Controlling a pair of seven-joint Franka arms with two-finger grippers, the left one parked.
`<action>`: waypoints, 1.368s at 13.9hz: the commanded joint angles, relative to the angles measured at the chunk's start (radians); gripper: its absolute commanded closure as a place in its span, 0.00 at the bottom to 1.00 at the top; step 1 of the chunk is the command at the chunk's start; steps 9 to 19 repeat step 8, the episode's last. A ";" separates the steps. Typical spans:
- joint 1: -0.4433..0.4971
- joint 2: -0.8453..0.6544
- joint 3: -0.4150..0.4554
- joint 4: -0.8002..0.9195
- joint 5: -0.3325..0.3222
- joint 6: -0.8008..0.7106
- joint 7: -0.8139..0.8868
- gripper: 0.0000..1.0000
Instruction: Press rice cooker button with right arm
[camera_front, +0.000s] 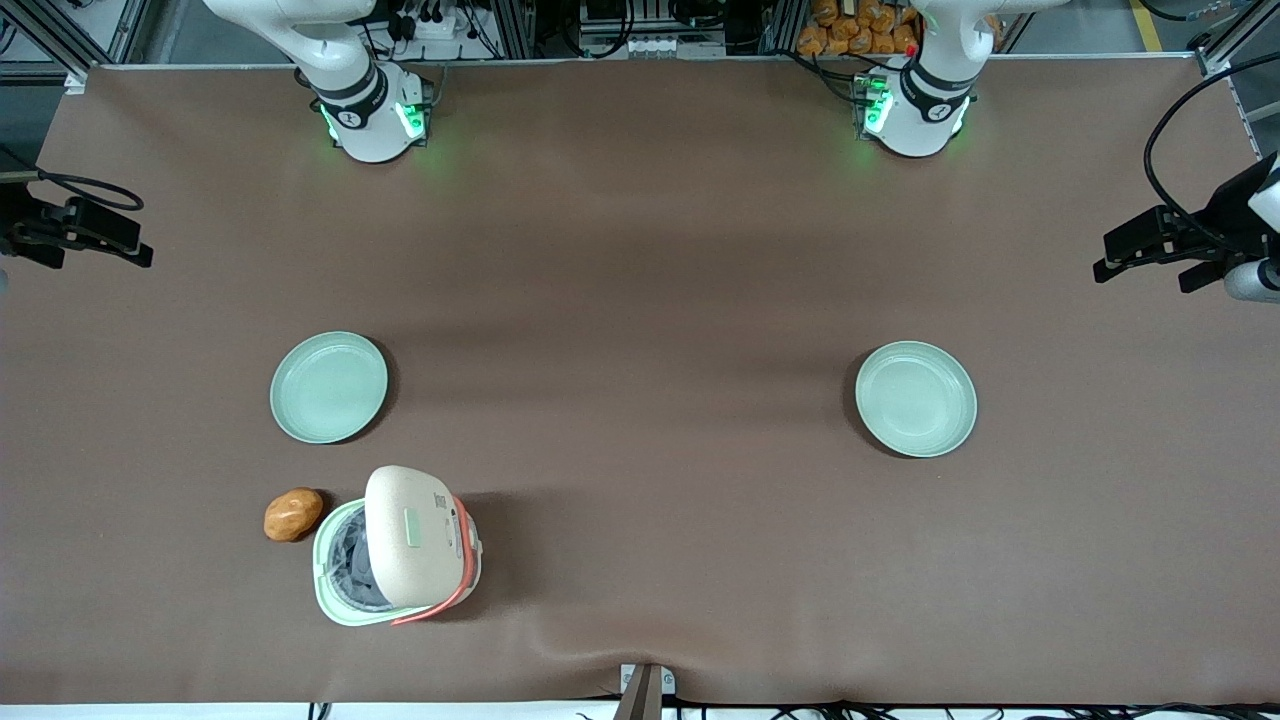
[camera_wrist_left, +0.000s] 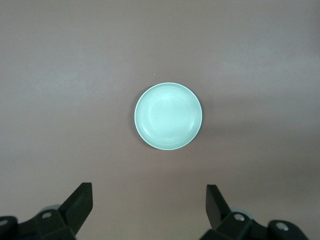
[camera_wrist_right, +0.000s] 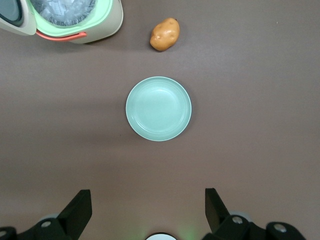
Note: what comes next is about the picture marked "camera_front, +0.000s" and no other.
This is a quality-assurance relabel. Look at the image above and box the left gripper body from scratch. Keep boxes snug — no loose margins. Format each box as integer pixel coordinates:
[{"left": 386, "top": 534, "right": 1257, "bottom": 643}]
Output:
[{"left": 1205, "top": 150, "right": 1280, "bottom": 305}]

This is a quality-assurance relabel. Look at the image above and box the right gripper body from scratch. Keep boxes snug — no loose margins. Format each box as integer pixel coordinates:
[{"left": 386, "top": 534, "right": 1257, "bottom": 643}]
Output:
[{"left": 0, "top": 183, "right": 67, "bottom": 251}]

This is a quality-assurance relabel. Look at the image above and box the white rice cooker orange trim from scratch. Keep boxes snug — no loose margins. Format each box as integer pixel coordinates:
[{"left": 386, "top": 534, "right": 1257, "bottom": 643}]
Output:
[{"left": 313, "top": 465, "right": 484, "bottom": 628}]

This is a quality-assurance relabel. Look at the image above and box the pale green round plate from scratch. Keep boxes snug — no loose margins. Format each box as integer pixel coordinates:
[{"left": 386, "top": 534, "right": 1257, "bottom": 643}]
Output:
[
  {"left": 855, "top": 341, "right": 978, "bottom": 459},
  {"left": 269, "top": 331, "right": 389, "bottom": 445}
]

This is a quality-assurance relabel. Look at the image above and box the brown potato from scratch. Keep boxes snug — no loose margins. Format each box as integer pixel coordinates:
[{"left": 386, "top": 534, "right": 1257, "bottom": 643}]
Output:
[{"left": 264, "top": 487, "right": 325, "bottom": 543}]

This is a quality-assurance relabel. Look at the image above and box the bag of orange bread rolls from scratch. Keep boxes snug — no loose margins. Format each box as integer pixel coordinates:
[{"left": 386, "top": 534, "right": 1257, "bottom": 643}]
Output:
[{"left": 797, "top": 0, "right": 919, "bottom": 57}]

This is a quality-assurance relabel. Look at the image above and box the white power strip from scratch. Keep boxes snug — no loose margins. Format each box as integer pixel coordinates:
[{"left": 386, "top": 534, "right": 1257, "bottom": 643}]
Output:
[{"left": 400, "top": 8, "right": 473, "bottom": 43}]

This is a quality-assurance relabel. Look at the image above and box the brown table mat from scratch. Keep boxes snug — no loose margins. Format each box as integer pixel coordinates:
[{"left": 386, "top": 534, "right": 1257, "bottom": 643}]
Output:
[{"left": 0, "top": 58, "right": 1280, "bottom": 706}]

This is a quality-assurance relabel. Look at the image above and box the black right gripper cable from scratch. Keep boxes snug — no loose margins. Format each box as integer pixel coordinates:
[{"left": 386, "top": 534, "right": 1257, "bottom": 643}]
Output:
[{"left": 0, "top": 148, "right": 145, "bottom": 212}]

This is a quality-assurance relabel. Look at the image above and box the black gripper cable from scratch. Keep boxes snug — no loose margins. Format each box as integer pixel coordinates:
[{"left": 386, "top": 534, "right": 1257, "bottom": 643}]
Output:
[
  {"left": 1143, "top": 55, "right": 1280, "bottom": 251},
  {"left": 0, "top": 148, "right": 145, "bottom": 212}
]

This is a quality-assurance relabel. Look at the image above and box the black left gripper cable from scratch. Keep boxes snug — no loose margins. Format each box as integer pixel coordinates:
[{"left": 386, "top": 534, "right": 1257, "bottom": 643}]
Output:
[{"left": 1143, "top": 55, "right": 1280, "bottom": 251}]

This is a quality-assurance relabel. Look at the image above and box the aluminium frame post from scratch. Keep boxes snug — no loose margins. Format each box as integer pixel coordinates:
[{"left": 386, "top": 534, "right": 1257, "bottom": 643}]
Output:
[
  {"left": 0, "top": 0, "right": 151, "bottom": 93},
  {"left": 1192, "top": 0, "right": 1280, "bottom": 156}
]

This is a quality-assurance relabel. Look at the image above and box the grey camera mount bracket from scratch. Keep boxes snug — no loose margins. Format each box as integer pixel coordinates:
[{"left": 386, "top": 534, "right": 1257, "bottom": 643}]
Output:
[{"left": 615, "top": 663, "right": 678, "bottom": 720}]

